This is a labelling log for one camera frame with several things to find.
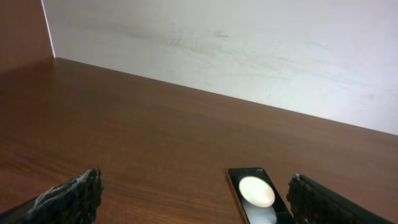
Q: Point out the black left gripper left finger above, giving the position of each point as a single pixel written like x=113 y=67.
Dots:
x=74 y=201

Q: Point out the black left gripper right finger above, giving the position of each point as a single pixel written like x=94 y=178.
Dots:
x=311 y=202

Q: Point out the black Galaxy smartphone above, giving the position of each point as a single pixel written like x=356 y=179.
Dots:
x=258 y=199

